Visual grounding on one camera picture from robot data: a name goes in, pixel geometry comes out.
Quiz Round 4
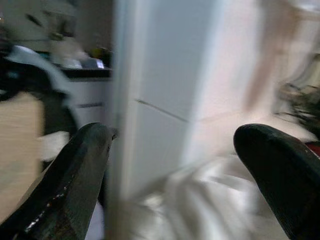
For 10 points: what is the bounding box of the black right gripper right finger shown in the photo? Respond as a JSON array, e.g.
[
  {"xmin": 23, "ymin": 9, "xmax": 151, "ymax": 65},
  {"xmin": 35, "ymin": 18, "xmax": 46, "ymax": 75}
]
[{"xmin": 233, "ymin": 123, "xmax": 320, "ymax": 240}]

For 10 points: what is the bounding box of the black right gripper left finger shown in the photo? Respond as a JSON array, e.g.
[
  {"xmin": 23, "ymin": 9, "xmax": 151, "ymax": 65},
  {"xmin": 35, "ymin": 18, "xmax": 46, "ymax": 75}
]
[{"xmin": 0, "ymin": 122, "xmax": 118, "ymax": 240}]

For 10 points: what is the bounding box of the light wooden board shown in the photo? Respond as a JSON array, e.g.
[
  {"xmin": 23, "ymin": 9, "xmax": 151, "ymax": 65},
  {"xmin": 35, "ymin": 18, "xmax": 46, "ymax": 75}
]
[{"xmin": 0, "ymin": 93, "xmax": 46, "ymax": 198}]

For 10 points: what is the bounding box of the dark leafy plant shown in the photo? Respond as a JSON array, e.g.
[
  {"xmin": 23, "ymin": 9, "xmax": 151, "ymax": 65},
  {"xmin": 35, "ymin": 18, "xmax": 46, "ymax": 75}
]
[{"xmin": 274, "ymin": 83, "xmax": 320, "ymax": 141}]

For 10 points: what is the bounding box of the white cloth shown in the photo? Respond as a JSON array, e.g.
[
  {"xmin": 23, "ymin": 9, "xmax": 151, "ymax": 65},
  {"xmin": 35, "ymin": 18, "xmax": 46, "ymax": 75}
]
[{"xmin": 119, "ymin": 152, "xmax": 293, "ymax": 240}]

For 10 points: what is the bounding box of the white kitchen counter cabinet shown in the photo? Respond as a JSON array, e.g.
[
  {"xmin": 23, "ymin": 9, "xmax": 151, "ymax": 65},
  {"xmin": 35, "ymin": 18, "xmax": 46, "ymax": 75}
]
[{"xmin": 63, "ymin": 67, "xmax": 113, "ymax": 126}]

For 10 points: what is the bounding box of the tall white fridge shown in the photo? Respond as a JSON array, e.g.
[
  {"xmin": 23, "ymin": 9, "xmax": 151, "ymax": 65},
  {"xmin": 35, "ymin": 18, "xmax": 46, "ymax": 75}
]
[{"xmin": 106, "ymin": 0, "xmax": 266, "ymax": 240}]

